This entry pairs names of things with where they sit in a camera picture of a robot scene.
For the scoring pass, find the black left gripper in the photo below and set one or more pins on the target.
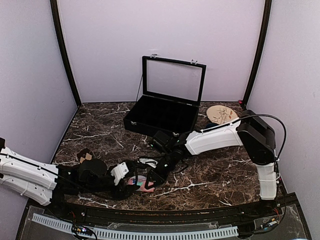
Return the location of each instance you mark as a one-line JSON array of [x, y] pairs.
[[121, 193]]

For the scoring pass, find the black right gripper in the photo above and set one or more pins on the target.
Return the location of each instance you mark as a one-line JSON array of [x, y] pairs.
[[159, 177]]

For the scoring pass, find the pink teal patterned sock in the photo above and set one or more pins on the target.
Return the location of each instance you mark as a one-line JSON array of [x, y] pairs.
[[141, 183]]

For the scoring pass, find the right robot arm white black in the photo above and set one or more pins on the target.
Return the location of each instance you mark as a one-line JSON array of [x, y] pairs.
[[250, 131]]

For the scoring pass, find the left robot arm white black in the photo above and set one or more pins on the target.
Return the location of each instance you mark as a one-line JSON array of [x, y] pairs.
[[48, 184]]

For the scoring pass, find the brown argyle sock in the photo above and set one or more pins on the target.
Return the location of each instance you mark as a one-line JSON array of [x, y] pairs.
[[85, 155]]

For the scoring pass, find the small circuit board with leds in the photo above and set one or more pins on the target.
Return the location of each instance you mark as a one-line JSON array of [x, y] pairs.
[[81, 230]]

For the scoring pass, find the dark blue mug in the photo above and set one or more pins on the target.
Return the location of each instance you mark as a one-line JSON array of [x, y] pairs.
[[211, 125]]

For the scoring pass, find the black display case glass lid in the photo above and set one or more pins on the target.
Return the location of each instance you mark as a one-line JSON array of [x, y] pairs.
[[171, 96]]

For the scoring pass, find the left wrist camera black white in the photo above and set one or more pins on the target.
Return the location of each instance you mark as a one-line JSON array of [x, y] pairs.
[[96, 172]]

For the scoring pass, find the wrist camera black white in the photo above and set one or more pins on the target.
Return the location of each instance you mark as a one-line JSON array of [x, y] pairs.
[[164, 144], [96, 172]]

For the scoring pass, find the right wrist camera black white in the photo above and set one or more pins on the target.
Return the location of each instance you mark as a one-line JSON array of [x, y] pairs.
[[164, 144]]

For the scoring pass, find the white slotted cable duct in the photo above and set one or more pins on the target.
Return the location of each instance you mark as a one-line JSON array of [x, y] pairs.
[[123, 231]]

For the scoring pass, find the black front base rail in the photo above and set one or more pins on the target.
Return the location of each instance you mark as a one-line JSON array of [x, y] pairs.
[[279, 221]]

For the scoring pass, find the black left frame post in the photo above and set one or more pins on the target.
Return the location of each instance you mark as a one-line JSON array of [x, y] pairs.
[[63, 51]]

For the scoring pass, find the black frame post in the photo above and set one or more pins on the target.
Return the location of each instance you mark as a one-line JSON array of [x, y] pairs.
[[63, 51], [258, 53]]

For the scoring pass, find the black right frame post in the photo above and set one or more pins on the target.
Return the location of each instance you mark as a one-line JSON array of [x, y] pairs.
[[258, 53]]

